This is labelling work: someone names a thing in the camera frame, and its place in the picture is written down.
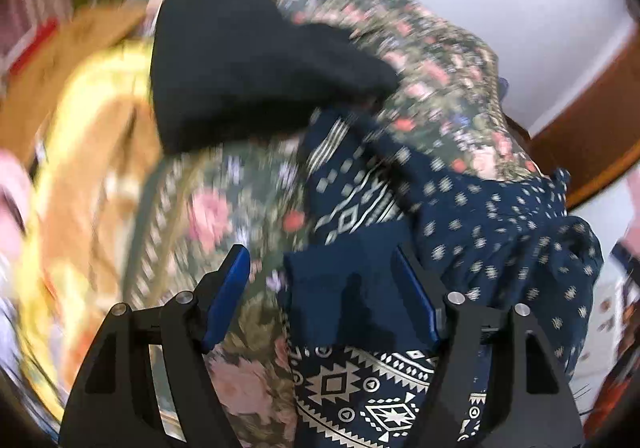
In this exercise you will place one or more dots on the striped pink curtain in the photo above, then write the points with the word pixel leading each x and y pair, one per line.
pixel 30 2

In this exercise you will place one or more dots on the purple bag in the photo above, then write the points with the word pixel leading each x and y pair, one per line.
pixel 503 85

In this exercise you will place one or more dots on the pink plastic toy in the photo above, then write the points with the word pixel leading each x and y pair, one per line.
pixel 12 198

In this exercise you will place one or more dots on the navy patterned hooded garment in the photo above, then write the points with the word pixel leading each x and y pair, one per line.
pixel 475 228

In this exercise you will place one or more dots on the black garment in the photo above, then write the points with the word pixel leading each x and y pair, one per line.
pixel 240 67

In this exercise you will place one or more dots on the floral bedspread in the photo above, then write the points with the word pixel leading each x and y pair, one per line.
pixel 210 208

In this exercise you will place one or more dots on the wooden lap table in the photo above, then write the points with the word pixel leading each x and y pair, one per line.
pixel 75 52

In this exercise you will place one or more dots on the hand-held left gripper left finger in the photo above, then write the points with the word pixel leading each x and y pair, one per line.
pixel 225 298

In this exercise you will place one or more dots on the yellow blanket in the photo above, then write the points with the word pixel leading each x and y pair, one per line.
pixel 75 152

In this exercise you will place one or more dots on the red box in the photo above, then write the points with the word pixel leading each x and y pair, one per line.
pixel 35 40

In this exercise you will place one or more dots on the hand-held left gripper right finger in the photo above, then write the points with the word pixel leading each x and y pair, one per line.
pixel 417 298

